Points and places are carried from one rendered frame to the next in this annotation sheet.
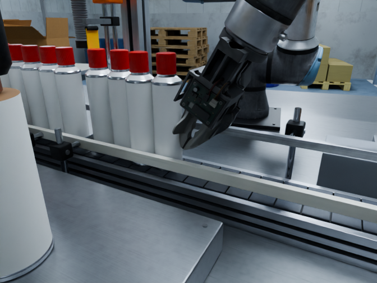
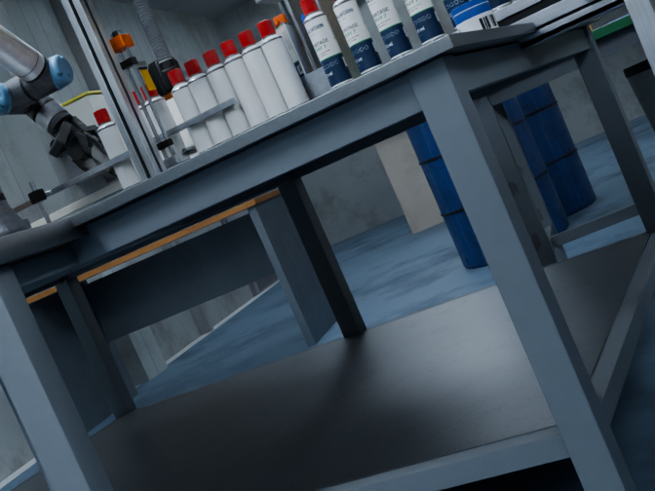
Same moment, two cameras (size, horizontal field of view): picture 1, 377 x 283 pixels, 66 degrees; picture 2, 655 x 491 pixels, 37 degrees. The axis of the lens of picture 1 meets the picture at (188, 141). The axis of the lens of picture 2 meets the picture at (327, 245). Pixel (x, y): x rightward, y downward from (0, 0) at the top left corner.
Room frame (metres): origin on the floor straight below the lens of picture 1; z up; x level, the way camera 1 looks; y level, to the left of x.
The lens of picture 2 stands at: (2.94, 0.36, 0.72)
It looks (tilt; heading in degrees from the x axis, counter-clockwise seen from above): 4 degrees down; 179
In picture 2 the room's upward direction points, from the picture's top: 24 degrees counter-clockwise
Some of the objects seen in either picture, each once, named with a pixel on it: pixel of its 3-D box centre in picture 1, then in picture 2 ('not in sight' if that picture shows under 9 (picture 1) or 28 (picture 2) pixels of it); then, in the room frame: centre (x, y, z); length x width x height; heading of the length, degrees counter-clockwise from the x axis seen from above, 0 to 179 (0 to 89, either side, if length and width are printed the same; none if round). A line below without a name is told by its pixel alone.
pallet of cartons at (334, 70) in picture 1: (321, 64); not in sight; (5.73, -2.55, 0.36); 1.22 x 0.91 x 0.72; 163
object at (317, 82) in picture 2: not in sight; (311, 41); (0.67, 0.56, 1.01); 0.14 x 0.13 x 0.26; 62
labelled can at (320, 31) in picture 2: not in sight; (325, 43); (0.78, 0.58, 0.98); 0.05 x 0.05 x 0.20
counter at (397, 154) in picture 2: not in sight; (450, 154); (-6.19, 1.95, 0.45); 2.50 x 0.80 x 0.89; 163
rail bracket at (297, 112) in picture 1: (290, 156); (50, 210); (0.47, -0.18, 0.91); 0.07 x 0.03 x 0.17; 152
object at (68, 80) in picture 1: (71, 97); (191, 111); (0.60, 0.25, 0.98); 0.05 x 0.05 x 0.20
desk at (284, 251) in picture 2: not in sight; (186, 308); (-2.30, -0.34, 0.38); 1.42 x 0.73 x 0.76; 73
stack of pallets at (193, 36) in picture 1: (171, 53); not in sight; (6.41, 0.37, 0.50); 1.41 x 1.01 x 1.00; 72
